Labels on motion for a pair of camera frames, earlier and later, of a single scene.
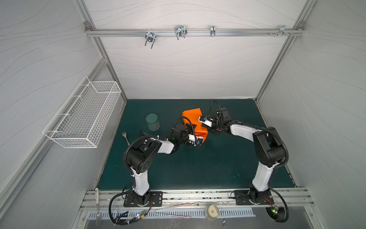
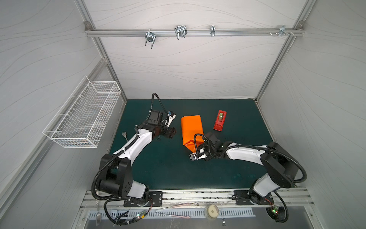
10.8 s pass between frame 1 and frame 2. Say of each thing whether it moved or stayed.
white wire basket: stayed
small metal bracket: stayed
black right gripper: moved
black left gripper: moved
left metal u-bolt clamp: stayed
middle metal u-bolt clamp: stayed
